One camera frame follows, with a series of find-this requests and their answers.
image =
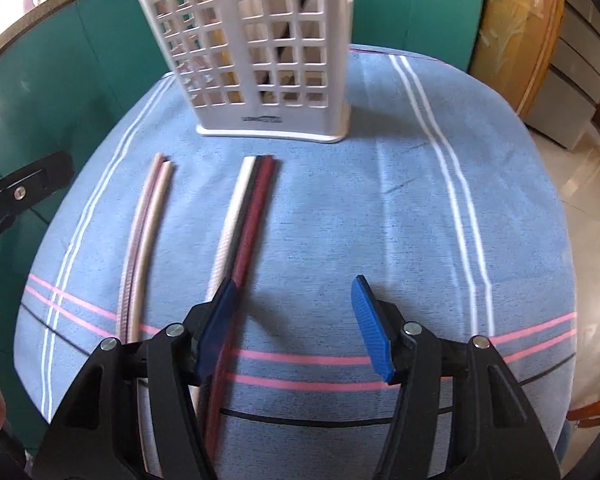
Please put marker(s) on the blue striped tablecloth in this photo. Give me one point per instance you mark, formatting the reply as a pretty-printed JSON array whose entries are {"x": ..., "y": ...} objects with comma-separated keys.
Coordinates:
[{"x": 437, "y": 195}]

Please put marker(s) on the white plastic utensil basket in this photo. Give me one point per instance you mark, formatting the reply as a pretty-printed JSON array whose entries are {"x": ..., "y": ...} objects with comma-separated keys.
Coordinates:
[{"x": 259, "y": 68}]

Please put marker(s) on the grey drawer cabinet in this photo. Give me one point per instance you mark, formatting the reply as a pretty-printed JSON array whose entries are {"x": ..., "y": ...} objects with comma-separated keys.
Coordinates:
[{"x": 570, "y": 92}]

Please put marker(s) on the beige chopstick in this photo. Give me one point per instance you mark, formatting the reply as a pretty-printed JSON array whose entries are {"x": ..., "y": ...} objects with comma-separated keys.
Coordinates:
[{"x": 147, "y": 243}]

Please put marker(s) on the wooden door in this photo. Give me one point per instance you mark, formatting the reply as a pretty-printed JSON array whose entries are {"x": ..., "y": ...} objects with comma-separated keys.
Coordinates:
[{"x": 516, "y": 39}]

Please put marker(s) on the dark red chopstick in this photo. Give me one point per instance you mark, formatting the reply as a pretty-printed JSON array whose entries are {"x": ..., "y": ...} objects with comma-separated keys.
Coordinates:
[{"x": 246, "y": 247}]

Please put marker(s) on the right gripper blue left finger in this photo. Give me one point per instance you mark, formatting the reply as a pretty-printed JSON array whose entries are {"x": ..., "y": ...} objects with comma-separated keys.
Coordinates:
[{"x": 208, "y": 325}]

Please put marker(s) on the wooden chair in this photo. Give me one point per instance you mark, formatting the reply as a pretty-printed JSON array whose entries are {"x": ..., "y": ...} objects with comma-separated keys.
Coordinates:
[{"x": 584, "y": 408}]

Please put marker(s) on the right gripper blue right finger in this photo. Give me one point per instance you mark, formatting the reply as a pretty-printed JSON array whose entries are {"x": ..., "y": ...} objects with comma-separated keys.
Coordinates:
[{"x": 376, "y": 329}]

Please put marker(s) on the pink chopstick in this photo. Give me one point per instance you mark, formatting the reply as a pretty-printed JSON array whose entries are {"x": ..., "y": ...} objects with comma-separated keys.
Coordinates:
[{"x": 133, "y": 247}]

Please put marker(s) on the white chopstick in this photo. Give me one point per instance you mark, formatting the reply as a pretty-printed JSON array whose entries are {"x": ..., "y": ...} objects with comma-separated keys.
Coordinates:
[{"x": 208, "y": 322}]

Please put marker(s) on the dark black chopstick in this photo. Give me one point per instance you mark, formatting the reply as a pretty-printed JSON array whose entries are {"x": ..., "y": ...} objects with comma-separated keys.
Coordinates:
[{"x": 226, "y": 254}]

